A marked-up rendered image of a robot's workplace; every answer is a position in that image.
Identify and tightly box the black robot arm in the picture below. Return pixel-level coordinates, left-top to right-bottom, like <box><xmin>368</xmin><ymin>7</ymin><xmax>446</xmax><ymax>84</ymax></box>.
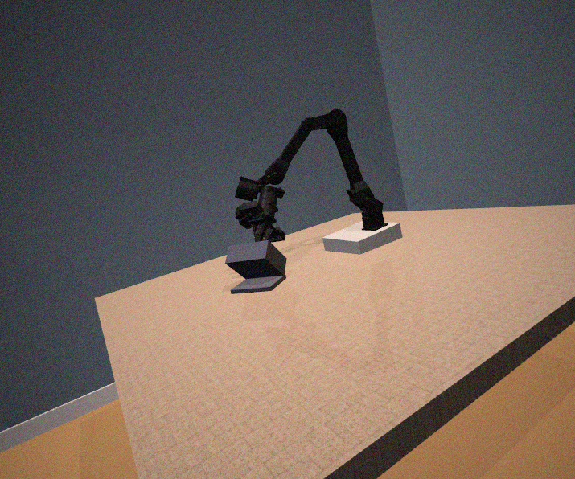
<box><xmin>235</xmin><ymin>109</ymin><xmax>388</xmax><ymax>231</ymax></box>

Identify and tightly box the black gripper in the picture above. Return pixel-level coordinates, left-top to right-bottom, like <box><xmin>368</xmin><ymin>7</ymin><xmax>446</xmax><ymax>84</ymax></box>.
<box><xmin>239</xmin><ymin>199</ymin><xmax>285</xmax><ymax>243</ymax></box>

